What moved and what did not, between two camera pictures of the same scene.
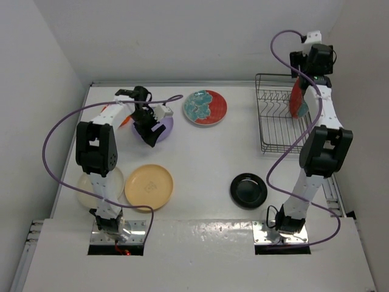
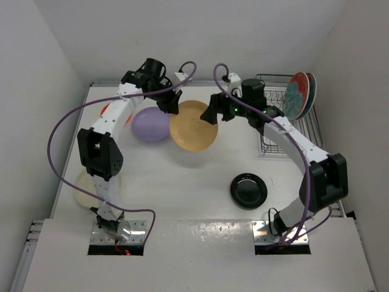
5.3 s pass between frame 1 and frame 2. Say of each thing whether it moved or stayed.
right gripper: moved
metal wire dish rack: stayed
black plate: stayed
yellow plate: moved
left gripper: moved
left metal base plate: stayed
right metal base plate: stayed
